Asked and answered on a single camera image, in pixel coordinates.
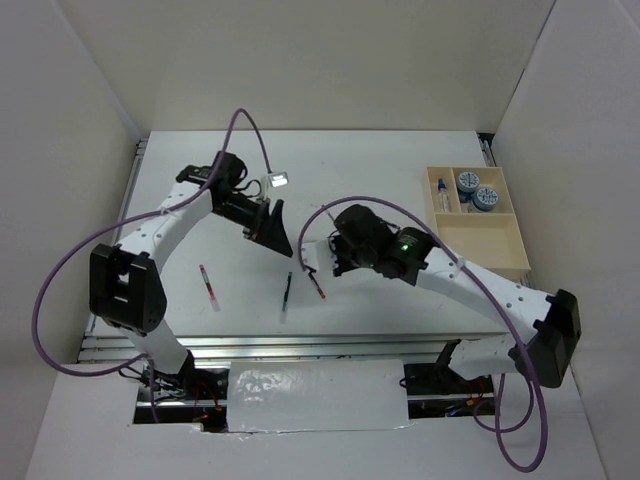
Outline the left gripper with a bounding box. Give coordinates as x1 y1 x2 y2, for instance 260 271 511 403
212 193 293 257

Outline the green pen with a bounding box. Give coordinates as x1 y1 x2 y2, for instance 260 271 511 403
279 271 293 324

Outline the clear spray bottle blue cap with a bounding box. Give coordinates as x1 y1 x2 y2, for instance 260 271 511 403
437 178 451 213

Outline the blue white jar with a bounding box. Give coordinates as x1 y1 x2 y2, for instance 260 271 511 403
456 171 480 194
471 187 500 212

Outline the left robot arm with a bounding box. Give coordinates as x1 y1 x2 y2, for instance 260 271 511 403
89 152 293 399

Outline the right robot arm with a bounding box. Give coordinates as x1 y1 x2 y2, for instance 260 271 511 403
297 204 581 392

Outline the red capped pen upper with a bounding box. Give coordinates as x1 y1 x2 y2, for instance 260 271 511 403
321 204 335 223

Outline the white front panel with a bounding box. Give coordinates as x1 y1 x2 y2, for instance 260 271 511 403
226 359 410 433

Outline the beige compartment tray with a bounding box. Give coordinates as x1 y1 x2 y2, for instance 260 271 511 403
422 166 530 281

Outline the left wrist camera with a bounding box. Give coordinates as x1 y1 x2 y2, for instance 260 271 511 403
260 172 289 194

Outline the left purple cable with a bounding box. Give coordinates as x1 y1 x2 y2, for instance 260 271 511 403
31 108 274 425

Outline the purple cable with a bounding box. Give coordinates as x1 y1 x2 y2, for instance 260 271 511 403
296 197 547 472
31 108 274 425

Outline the aluminium frame rail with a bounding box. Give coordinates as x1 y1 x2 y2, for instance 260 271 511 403
75 333 506 362

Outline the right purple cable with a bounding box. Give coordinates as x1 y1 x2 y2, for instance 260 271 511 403
296 197 547 472

